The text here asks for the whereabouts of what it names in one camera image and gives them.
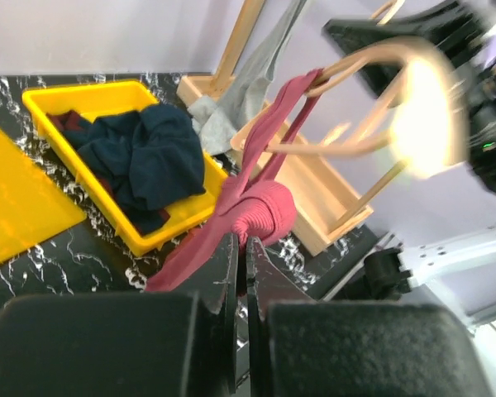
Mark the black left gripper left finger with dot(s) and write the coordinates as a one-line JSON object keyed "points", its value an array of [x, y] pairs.
{"points": [[181, 343]]}

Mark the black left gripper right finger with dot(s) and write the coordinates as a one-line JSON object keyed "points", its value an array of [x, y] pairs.
{"points": [[372, 347]]}

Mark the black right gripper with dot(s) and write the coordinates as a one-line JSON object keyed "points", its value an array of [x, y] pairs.
{"points": [[457, 31]]}

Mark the wooden hanger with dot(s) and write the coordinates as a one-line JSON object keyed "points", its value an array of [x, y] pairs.
{"points": [[419, 116]]}

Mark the maroon tank top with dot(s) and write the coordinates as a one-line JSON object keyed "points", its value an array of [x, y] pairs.
{"points": [[247, 206]]}

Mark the navy blue tank top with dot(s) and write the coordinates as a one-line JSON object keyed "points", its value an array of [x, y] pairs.
{"points": [[146, 160]]}

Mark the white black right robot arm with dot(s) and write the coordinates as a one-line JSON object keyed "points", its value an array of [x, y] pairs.
{"points": [[461, 253]]}

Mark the grey tank top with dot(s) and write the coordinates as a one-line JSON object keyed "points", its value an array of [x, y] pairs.
{"points": [[217, 121]]}

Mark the wooden clothes rack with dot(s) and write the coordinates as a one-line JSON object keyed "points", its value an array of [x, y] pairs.
{"points": [[320, 194]]}

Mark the yellow flat lid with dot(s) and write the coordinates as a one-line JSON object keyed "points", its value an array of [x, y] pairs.
{"points": [[33, 208]]}

